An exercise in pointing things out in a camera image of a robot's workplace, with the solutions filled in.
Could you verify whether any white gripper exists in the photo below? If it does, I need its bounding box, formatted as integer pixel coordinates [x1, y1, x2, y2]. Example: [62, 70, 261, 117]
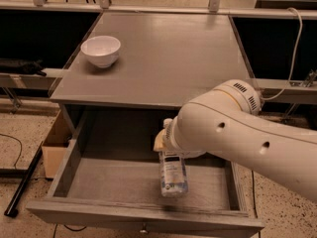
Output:
[153, 116, 206, 159]

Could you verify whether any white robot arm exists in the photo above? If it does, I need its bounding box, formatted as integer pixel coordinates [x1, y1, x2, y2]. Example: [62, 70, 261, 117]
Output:
[154, 79, 317, 202]

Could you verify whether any open grey top drawer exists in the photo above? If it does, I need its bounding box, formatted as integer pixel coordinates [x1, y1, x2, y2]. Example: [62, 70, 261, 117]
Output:
[27, 112, 264, 238]

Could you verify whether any grey wooden cabinet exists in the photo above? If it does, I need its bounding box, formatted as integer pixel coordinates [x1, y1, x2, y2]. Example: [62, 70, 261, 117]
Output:
[52, 12, 250, 151]

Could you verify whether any cardboard box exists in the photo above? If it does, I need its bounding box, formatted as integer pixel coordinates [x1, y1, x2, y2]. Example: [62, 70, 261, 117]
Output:
[42, 111, 71, 179]

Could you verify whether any white ceramic bowl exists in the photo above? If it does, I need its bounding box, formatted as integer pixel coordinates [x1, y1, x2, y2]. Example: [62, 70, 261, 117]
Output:
[80, 36, 121, 68]

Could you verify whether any black cloth item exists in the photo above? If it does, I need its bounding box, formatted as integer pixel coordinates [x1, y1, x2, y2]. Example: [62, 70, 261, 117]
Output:
[0, 59, 47, 76]

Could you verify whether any black metal bar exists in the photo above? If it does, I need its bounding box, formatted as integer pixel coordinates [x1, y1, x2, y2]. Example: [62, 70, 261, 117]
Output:
[0, 146, 43, 218]

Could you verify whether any black floor cable right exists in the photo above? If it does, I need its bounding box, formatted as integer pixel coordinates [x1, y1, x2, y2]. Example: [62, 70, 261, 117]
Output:
[250, 171, 260, 220]

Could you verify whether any black floor cable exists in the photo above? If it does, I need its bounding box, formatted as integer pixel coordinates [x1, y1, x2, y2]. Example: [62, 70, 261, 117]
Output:
[0, 133, 24, 171]
[250, 171, 260, 220]

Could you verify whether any black cable under drawer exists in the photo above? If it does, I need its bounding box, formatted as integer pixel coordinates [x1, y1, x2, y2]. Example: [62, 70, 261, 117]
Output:
[53, 223, 87, 238]

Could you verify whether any black floor cable left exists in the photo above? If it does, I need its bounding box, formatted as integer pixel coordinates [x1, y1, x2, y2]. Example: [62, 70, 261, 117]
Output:
[0, 133, 24, 171]

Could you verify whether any white cable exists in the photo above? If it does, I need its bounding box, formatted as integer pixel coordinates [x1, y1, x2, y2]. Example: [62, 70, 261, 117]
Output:
[261, 7, 304, 102]

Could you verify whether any metal frame rail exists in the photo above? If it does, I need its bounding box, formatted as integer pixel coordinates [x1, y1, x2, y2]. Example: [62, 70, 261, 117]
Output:
[0, 0, 317, 20]

